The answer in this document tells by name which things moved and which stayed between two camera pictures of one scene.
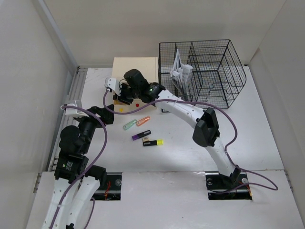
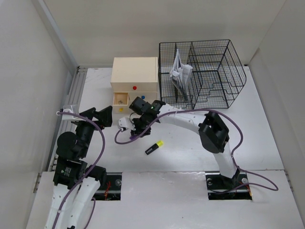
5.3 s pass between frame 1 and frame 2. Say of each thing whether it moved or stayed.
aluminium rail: stayed
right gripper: moved
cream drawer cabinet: stayed
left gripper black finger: stayed
